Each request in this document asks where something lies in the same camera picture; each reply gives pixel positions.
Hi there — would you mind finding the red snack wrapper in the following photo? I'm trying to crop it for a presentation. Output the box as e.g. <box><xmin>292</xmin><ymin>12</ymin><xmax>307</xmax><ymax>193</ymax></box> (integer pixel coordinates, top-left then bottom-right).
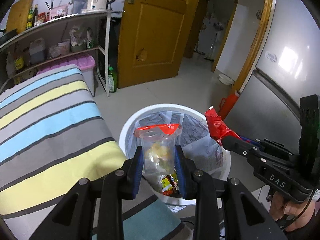
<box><xmin>204</xmin><ymin>106</ymin><xmax>241</xmax><ymax>146</ymax></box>

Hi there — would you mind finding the clear plastic cup red lid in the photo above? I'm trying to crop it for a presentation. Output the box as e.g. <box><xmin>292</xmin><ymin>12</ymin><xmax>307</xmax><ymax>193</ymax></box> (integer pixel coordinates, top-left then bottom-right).
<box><xmin>134</xmin><ymin>124</ymin><xmax>182</xmax><ymax>176</ymax></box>

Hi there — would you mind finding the yellow snack bag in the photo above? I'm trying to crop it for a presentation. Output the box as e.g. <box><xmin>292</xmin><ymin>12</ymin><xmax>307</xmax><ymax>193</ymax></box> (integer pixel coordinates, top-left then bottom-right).
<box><xmin>161</xmin><ymin>175</ymin><xmax>180</xmax><ymax>197</ymax></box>

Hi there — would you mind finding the white trash bin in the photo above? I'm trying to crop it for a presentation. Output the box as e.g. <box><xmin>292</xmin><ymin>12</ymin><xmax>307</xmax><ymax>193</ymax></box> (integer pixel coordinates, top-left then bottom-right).
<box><xmin>119</xmin><ymin>103</ymin><xmax>231</xmax><ymax>207</ymax></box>

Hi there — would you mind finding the person's right hand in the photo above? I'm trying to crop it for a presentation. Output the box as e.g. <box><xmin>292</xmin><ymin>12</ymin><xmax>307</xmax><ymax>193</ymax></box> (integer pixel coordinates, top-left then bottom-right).
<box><xmin>269</xmin><ymin>192</ymin><xmax>317</xmax><ymax>232</ymax></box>

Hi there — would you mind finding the red dustpan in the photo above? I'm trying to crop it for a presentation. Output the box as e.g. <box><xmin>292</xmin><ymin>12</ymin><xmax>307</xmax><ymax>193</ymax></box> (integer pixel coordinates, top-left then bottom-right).
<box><xmin>218</xmin><ymin>91</ymin><xmax>240</xmax><ymax>120</ymax></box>

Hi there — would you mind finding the translucent bin liner bag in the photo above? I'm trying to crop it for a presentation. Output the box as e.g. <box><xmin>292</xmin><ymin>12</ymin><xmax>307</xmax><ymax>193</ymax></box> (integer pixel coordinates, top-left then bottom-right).
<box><xmin>119</xmin><ymin>103</ymin><xmax>231</xmax><ymax>180</ymax></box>

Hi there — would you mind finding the white basin on floor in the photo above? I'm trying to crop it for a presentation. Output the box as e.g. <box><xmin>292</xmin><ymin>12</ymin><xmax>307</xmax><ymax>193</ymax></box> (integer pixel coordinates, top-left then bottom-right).
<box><xmin>219</xmin><ymin>73</ymin><xmax>234</xmax><ymax>86</ymax></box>

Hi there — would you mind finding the silver refrigerator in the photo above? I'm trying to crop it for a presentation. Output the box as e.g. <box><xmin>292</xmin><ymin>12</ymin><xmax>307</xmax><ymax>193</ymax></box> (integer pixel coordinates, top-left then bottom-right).
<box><xmin>225</xmin><ymin>0</ymin><xmax>319</xmax><ymax>153</ymax></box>

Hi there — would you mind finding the striped tablecloth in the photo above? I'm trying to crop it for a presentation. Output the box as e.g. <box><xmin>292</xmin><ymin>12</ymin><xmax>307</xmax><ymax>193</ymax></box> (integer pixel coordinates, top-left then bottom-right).
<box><xmin>1</xmin><ymin>64</ymin><xmax>126</xmax><ymax>239</ymax></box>

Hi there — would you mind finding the green plastic bottle on floor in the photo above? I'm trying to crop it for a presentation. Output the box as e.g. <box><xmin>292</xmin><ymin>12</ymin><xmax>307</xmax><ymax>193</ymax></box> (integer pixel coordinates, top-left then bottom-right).
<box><xmin>108</xmin><ymin>66</ymin><xmax>118</xmax><ymax>93</ymax></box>

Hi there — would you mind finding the pink lidded storage box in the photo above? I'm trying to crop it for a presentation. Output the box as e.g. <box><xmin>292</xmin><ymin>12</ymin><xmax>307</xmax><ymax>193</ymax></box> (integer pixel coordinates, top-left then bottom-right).
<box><xmin>37</xmin><ymin>54</ymin><xmax>96</xmax><ymax>96</ymax></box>

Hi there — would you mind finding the yellow wooden door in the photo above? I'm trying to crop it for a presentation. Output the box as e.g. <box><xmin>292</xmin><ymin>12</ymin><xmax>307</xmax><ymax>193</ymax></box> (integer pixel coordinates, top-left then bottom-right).
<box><xmin>118</xmin><ymin>0</ymin><xmax>199</xmax><ymax>88</ymax></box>

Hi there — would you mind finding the yellow label oil bottle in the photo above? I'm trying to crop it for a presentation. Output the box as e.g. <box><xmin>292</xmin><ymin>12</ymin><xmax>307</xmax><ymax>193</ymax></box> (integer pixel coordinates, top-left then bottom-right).
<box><xmin>14</xmin><ymin>42</ymin><xmax>24</xmax><ymax>73</ymax></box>

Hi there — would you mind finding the grey plastic jerrycan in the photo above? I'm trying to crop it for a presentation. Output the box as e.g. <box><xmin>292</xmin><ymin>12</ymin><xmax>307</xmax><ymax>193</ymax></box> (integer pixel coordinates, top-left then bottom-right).
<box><xmin>29</xmin><ymin>38</ymin><xmax>46</xmax><ymax>65</ymax></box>

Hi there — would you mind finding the white metal shelf rack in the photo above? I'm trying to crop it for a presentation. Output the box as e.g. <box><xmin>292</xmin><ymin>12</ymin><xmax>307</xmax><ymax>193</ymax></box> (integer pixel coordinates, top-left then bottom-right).
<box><xmin>0</xmin><ymin>10</ymin><xmax>126</xmax><ymax>98</ymax></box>

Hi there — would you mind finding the green glass oil bottle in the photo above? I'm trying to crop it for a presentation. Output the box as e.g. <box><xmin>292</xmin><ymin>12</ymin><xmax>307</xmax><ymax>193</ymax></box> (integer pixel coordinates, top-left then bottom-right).
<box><xmin>26</xmin><ymin>6</ymin><xmax>33</xmax><ymax>29</ymax></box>

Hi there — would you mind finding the red lidded jar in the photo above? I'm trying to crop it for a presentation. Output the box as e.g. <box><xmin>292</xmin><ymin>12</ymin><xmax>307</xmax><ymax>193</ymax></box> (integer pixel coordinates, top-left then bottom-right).
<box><xmin>35</xmin><ymin>12</ymin><xmax>47</xmax><ymax>25</ymax></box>

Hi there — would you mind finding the pink utensil holder box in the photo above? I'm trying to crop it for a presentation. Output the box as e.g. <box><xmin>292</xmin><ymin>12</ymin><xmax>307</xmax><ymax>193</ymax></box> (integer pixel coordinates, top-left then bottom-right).
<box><xmin>49</xmin><ymin>4</ymin><xmax>68</xmax><ymax>21</ymax></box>

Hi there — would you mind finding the wooden cutting board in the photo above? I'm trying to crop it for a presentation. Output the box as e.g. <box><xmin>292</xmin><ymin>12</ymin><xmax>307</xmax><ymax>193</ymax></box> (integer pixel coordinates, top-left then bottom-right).
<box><xmin>6</xmin><ymin>0</ymin><xmax>33</xmax><ymax>34</ymax></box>

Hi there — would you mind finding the dark sauce bottle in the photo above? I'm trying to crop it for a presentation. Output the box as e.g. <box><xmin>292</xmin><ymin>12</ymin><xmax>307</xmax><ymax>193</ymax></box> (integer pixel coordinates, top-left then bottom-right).
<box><xmin>33</xmin><ymin>4</ymin><xmax>38</xmax><ymax>26</ymax></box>

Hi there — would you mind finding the clear plastic storage container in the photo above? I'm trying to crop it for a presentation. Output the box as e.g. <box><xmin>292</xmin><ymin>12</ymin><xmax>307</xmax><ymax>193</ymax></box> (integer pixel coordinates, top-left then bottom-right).
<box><xmin>69</xmin><ymin>0</ymin><xmax>88</xmax><ymax>14</ymax></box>

